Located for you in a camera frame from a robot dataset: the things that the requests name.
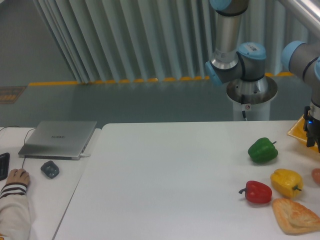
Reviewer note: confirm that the yellow bell pepper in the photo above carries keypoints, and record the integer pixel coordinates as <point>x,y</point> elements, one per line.
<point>287,182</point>

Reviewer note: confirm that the red bell pepper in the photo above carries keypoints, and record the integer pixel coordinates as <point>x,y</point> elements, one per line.
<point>257,192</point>

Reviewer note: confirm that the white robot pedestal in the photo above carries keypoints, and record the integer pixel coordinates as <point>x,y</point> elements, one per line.
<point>251,100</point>

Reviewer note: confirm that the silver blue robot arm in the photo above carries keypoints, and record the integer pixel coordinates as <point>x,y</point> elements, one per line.
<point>242,68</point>

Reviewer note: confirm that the person's hand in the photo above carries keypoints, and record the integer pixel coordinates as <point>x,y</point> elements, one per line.
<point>18,177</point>

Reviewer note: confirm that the yellow plastic basket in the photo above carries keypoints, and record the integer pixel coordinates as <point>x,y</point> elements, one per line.
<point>297,131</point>

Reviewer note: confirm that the brown egg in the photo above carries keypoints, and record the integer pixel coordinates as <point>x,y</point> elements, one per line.
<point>315,174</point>

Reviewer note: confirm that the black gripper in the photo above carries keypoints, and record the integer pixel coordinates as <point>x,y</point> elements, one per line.
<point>311,127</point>

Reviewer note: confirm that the black keyboard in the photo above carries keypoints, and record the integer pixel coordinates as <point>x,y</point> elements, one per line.
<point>4,165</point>

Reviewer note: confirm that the white sleeved forearm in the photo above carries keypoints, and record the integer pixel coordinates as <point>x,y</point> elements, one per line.
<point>15,218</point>

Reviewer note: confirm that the green bell pepper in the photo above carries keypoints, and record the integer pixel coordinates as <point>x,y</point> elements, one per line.
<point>262,151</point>

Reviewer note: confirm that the golden pastry bread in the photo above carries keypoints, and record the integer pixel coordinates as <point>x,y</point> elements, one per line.
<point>294,218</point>

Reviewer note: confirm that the dark grey small device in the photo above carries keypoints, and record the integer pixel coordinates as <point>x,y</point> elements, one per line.
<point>50,169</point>

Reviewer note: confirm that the white folding partition screen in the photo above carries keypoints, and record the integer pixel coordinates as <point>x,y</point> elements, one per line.
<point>128,40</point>

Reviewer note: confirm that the silver closed laptop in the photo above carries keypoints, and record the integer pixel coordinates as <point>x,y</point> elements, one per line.
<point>59,140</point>

